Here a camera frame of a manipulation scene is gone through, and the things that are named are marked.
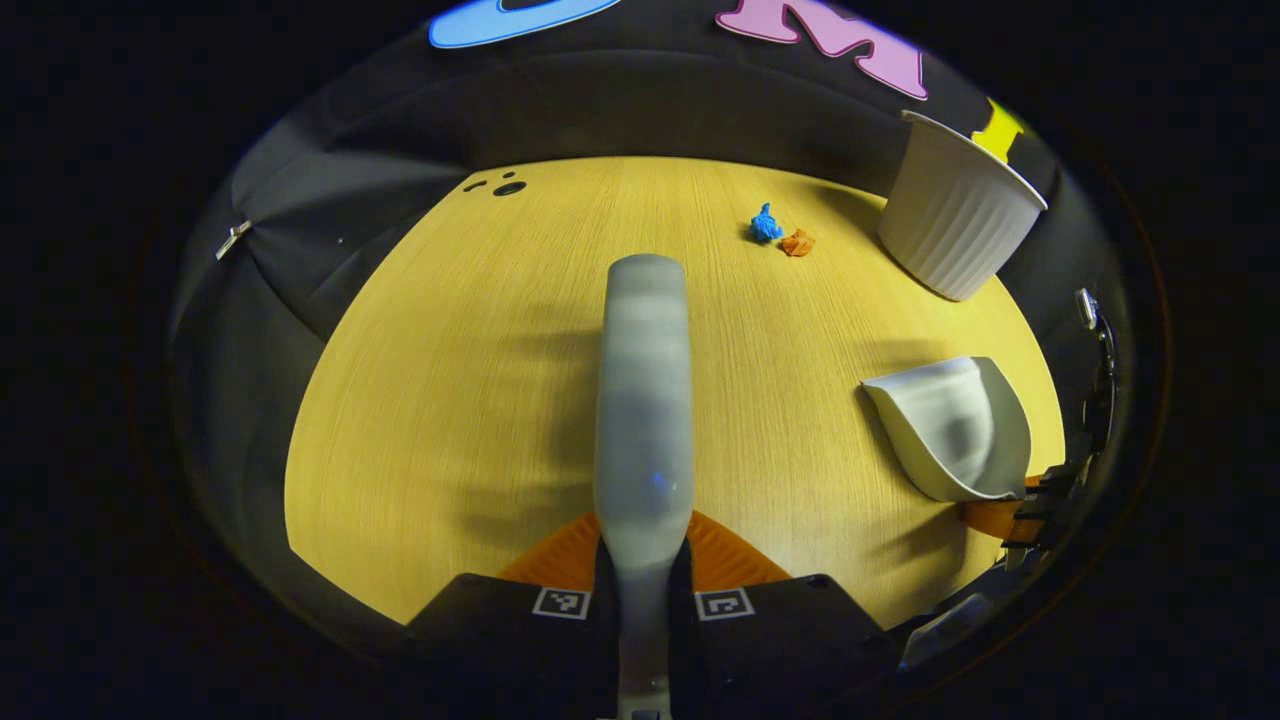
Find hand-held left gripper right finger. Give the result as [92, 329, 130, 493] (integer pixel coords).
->
[668, 510, 891, 720]

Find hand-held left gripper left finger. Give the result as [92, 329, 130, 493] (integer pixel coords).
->
[405, 510, 621, 720]

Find white plastic dustpan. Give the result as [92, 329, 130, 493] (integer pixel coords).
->
[862, 356, 1033, 503]

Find white ribbed garbage bin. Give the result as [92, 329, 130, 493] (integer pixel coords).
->
[878, 110, 1049, 302]

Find wooden desktop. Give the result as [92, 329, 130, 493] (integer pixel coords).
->
[284, 155, 1066, 629]

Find black backdrop cloth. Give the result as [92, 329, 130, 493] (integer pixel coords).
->
[165, 0, 1131, 641]

